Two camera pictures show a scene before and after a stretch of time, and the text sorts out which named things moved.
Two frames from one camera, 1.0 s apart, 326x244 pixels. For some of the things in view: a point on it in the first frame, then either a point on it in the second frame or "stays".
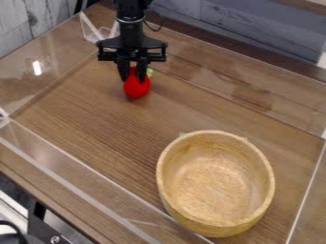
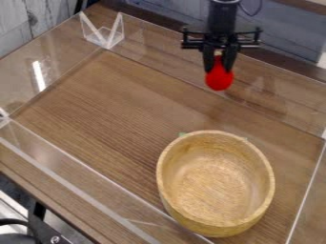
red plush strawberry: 134,87 → 219,78
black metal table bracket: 40,231 stays
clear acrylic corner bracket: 95,34 stays
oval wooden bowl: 214,183 stays
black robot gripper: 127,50 → 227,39
